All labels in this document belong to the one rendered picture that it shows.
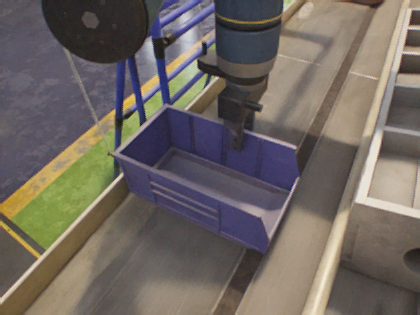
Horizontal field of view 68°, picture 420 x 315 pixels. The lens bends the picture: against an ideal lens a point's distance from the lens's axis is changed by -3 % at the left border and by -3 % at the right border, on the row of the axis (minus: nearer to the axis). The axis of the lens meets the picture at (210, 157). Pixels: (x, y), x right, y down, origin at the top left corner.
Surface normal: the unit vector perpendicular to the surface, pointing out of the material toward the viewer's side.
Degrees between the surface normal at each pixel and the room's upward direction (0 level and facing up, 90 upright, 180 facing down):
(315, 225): 0
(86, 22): 90
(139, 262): 0
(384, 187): 10
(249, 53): 90
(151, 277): 0
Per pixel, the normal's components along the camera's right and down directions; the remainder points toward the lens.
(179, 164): -0.03, -0.70
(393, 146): -0.50, 0.54
